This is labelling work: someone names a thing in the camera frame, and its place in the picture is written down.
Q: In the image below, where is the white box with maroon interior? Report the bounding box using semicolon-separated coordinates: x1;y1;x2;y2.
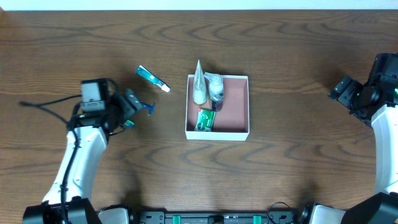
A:
185;75;250;141

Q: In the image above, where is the clear sanitizer pump bottle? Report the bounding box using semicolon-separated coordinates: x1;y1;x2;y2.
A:
204;72;224;111

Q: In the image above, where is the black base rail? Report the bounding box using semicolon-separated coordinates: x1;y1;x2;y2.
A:
98;205;312;224

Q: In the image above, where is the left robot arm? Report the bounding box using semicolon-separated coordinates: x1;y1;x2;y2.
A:
22;78;143;223

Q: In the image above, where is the blue disposable razor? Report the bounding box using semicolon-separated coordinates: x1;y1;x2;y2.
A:
142;103;155;116

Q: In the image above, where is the green Dettol soap box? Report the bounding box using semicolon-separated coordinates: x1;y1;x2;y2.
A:
194;108;216;132

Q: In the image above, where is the white Pantene tube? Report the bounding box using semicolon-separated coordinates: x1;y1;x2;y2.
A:
193;60;207;105

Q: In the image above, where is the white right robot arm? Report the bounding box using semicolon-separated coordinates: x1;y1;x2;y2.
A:
299;52;397;224

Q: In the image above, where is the green white toothbrush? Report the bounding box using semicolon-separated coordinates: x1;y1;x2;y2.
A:
124;119;134;128

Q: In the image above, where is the green toothpaste tube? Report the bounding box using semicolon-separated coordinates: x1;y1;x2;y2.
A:
135;65;170;93

